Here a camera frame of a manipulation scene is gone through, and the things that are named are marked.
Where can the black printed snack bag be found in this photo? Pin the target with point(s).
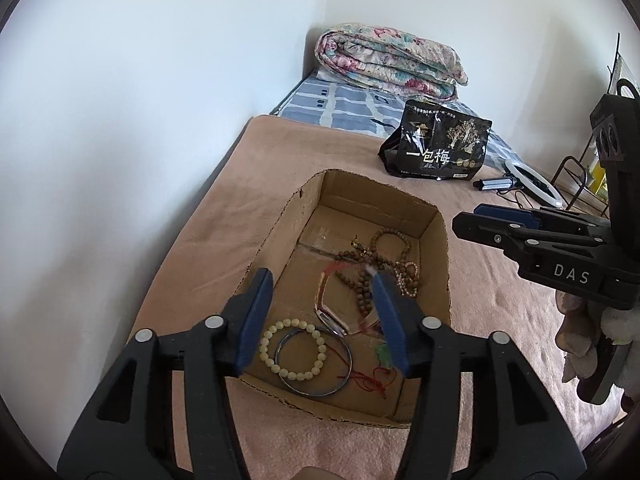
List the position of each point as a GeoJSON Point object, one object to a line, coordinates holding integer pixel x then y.
{"type": "Point", "coordinates": [440, 145]}

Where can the folded floral quilt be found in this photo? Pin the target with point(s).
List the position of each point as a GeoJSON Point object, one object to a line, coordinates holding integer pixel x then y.
{"type": "Point", "coordinates": [385, 60]}

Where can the blue checked bedsheet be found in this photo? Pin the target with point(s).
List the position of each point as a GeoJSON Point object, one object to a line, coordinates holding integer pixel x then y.
{"type": "Point", "coordinates": [345, 105]}

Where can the cardboard box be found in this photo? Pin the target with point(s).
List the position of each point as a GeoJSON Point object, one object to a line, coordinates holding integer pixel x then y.
{"type": "Point", "coordinates": [340, 200]}

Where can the blue metal bangle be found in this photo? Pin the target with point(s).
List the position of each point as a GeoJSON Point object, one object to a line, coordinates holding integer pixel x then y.
{"type": "Point", "coordinates": [312, 393]}

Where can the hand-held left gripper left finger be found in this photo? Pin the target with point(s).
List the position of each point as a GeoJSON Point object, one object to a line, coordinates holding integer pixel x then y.
{"type": "Point", "coordinates": [255, 320]}

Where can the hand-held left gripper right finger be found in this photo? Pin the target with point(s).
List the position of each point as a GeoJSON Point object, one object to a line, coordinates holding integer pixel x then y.
{"type": "Point", "coordinates": [395, 325]}

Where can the green striped cloth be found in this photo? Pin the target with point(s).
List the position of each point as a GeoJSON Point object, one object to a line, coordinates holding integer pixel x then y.
{"type": "Point", "coordinates": [627, 67]}

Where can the person's right hand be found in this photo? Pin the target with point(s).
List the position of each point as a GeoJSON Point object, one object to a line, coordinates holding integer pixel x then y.
{"type": "Point", "coordinates": [575, 330]}

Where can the black folded tripod stand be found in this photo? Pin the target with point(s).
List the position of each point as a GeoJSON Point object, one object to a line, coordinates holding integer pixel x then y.
{"type": "Point", "coordinates": [492, 183]}

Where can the yellow boxes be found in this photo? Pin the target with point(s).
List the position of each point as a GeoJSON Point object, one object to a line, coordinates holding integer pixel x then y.
{"type": "Point", "coordinates": [597, 175]}

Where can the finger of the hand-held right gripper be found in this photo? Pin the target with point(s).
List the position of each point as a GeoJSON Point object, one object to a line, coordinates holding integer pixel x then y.
{"type": "Point", "coordinates": [510, 215]}
{"type": "Point", "coordinates": [490, 235]}

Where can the black metal rack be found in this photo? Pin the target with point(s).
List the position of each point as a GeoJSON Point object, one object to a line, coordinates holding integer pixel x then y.
{"type": "Point", "coordinates": [562, 165]}

